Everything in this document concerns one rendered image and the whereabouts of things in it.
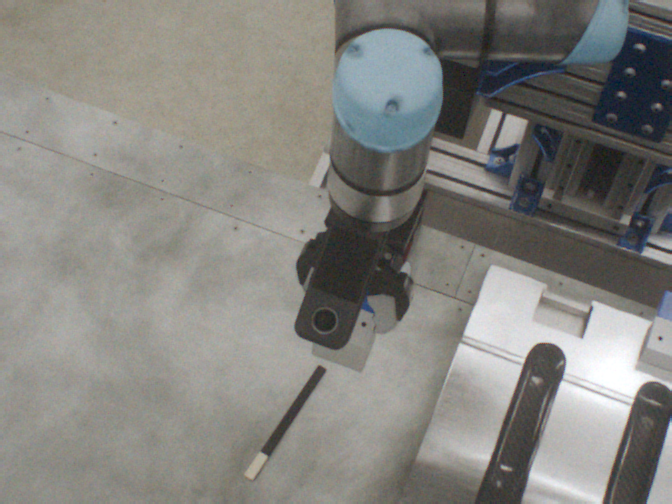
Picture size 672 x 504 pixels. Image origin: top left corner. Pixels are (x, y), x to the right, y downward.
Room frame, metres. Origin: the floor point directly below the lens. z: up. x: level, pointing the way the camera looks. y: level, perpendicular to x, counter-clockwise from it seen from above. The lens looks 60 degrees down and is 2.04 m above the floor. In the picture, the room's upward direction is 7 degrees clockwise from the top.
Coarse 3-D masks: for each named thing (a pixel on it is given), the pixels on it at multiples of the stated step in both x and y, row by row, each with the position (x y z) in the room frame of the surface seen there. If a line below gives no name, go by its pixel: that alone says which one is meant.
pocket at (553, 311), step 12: (540, 300) 0.64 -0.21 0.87; (552, 300) 0.64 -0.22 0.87; (564, 300) 0.64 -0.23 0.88; (540, 312) 0.63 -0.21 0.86; (552, 312) 0.63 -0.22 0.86; (564, 312) 0.63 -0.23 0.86; (576, 312) 0.63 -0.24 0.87; (588, 312) 0.63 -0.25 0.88; (540, 324) 0.62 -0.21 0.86; (552, 324) 0.62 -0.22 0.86; (564, 324) 0.62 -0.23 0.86; (576, 324) 0.62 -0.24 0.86; (588, 324) 0.61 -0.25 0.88; (576, 336) 0.61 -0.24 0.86
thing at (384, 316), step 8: (408, 264) 0.59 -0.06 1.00; (408, 272) 0.59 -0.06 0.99; (368, 296) 0.55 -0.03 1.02; (376, 296) 0.54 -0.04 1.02; (384, 296) 0.54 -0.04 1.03; (376, 304) 0.54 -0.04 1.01; (384, 304) 0.54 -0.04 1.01; (392, 304) 0.54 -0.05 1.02; (376, 312) 0.54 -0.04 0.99; (384, 312) 0.54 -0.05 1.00; (392, 312) 0.54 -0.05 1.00; (376, 320) 0.54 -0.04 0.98; (384, 320) 0.54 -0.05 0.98; (392, 320) 0.54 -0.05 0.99; (376, 328) 0.54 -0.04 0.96; (384, 328) 0.54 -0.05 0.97; (392, 328) 0.54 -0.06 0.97
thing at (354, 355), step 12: (360, 312) 0.56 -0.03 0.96; (372, 312) 0.57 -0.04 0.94; (360, 324) 0.55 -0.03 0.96; (372, 324) 0.55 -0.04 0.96; (360, 336) 0.54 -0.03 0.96; (372, 336) 0.54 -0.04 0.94; (312, 348) 0.54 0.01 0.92; (324, 348) 0.53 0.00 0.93; (348, 348) 0.53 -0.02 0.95; (360, 348) 0.53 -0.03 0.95; (336, 360) 0.53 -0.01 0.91; (348, 360) 0.53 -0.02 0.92; (360, 360) 0.52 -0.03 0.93; (360, 372) 0.52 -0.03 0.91
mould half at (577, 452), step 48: (528, 288) 0.64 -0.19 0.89; (480, 336) 0.58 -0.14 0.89; (528, 336) 0.59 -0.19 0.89; (624, 336) 0.60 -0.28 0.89; (480, 384) 0.53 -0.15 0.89; (576, 384) 0.55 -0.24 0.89; (624, 384) 0.55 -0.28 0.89; (432, 432) 0.48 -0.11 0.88; (480, 432) 0.49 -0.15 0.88; (576, 432) 0.50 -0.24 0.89; (432, 480) 0.43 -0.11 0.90; (480, 480) 0.44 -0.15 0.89; (528, 480) 0.45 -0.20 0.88; (576, 480) 0.45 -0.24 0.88
